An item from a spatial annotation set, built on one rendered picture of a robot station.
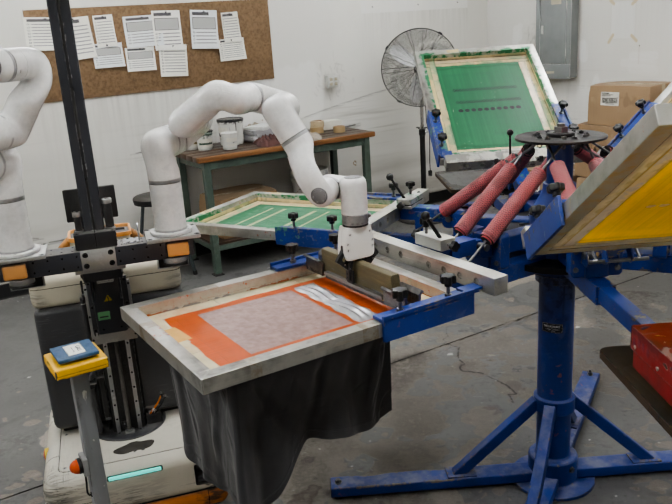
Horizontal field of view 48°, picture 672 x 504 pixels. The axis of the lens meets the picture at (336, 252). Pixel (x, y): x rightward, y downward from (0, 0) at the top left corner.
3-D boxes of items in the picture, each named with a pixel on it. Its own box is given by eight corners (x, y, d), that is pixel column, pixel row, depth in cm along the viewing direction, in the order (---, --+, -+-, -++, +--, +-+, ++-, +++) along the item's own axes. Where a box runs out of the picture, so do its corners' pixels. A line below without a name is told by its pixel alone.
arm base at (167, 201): (148, 227, 236) (141, 178, 231) (188, 222, 239) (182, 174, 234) (151, 239, 221) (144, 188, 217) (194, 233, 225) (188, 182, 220)
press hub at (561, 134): (556, 522, 262) (566, 135, 223) (479, 471, 294) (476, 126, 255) (628, 482, 282) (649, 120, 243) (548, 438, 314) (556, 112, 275)
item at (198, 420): (244, 531, 187) (226, 374, 174) (177, 453, 223) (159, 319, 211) (255, 527, 188) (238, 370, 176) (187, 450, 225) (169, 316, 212)
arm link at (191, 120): (217, 62, 202) (243, 58, 219) (127, 144, 216) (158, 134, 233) (250, 105, 203) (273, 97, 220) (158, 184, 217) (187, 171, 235)
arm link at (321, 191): (286, 142, 215) (326, 204, 218) (271, 149, 203) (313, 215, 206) (310, 126, 212) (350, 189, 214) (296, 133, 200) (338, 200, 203)
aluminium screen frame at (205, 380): (203, 395, 164) (201, 379, 163) (121, 319, 212) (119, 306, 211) (473, 307, 204) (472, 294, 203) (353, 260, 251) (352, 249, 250)
